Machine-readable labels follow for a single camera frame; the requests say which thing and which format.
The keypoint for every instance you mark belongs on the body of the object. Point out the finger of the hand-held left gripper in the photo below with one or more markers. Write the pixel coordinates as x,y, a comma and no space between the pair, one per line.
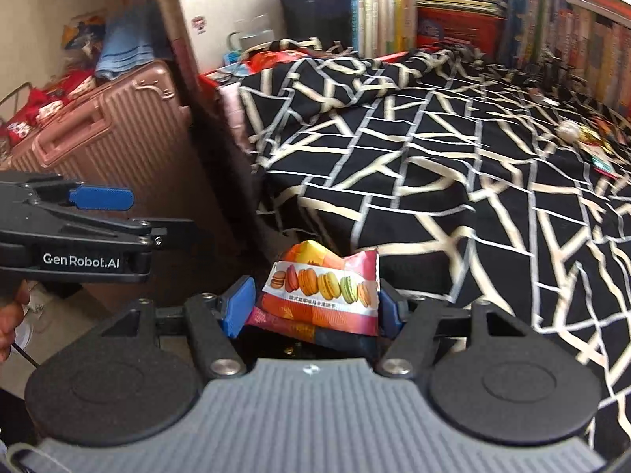
101,198
167,233

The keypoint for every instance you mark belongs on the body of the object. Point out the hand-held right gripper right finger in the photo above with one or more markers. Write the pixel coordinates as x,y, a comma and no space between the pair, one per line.
388,313

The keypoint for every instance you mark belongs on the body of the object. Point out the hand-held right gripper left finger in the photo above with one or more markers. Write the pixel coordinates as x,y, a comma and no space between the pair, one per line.
239,305

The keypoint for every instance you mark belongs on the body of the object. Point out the pink-edged macaron snack packet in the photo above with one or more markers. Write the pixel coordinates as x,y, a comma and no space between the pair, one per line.
320,281

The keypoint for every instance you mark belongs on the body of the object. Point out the white candy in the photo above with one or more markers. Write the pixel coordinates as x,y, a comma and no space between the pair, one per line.
569,130

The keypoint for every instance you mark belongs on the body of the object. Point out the pink-edged chocolate packet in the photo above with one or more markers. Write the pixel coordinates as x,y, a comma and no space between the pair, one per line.
604,160

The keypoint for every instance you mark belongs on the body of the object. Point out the gold snack wrapper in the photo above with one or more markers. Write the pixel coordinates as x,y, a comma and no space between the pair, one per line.
594,134

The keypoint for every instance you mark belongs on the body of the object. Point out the row of thin pale books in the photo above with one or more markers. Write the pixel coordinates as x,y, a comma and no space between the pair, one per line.
379,15

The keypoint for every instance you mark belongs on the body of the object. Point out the row of tall paperback books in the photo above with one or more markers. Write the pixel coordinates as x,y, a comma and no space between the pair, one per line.
581,39

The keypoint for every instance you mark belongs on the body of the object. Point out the person's left hand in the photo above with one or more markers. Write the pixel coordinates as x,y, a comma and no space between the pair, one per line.
10,320

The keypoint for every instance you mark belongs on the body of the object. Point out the pink ribbed suitcase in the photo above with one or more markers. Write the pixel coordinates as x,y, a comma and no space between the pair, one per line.
98,167

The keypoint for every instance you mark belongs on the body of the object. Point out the pile of red packets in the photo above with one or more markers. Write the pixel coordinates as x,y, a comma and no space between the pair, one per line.
29,113

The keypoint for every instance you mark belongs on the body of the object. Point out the pink cloth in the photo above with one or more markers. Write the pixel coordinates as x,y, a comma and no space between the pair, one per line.
229,108

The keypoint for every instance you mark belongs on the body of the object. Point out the folded blue towel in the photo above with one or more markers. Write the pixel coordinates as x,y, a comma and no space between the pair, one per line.
130,44

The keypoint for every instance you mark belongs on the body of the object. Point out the black white patterned blanket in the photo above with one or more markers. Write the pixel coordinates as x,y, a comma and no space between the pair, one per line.
419,157

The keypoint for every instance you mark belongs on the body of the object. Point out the red snack bag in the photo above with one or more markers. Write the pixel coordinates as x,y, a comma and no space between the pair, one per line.
271,59

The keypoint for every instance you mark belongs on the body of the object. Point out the clear plastic container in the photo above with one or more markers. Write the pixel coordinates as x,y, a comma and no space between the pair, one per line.
254,37

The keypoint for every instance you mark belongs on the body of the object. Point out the large dark blue book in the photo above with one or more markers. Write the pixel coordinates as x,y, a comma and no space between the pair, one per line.
310,5

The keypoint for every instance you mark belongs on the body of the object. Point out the small wall sticker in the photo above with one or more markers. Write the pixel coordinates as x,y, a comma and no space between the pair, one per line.
198,23

